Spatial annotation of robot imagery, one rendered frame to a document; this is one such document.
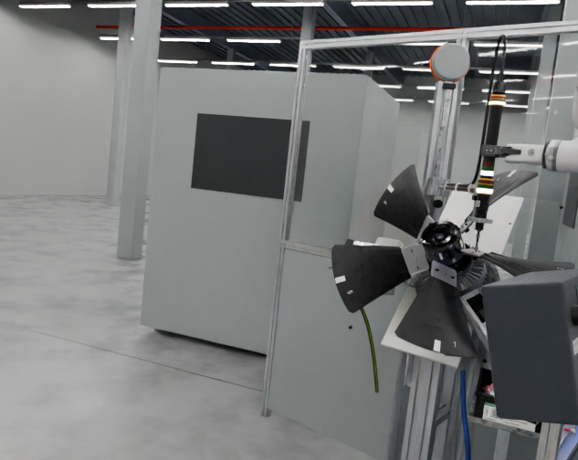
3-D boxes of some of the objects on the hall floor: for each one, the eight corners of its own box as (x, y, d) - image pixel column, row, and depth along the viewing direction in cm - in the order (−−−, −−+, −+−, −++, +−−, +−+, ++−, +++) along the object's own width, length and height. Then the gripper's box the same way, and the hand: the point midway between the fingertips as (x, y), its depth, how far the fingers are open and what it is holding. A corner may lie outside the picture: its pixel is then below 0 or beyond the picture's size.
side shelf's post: (450, 522, 228) (478, 327, 219) (459, 527, 225) (488, 329, 217) (446, 526, 225) (475, 329, 216) (456, 531, 222) (485, 331, 214)
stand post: (418, 540, 214) (459, 248, 202) (440, 552, 208) (483, 253, 197) (413, 546, 210) (455, 249, 198) (436, 558, 205) (479, 254, 193)
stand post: (391, 570, 196) (425, 321, 186) (414, 583, 190) (450, 328, 181) (384, 577, 192) (419, 323, 183) (408, 590, 187) (445, 330, 177)
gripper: (560, 144, 156) (495, 141, 167) (546, 138, 143) (476, 134, 154) (555, 171, 157) (490, 165, 168) (541, 166, 144) (472, 161, 155)
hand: (490, 151), depth 160 cm, fingers closed on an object, 4 cm apart
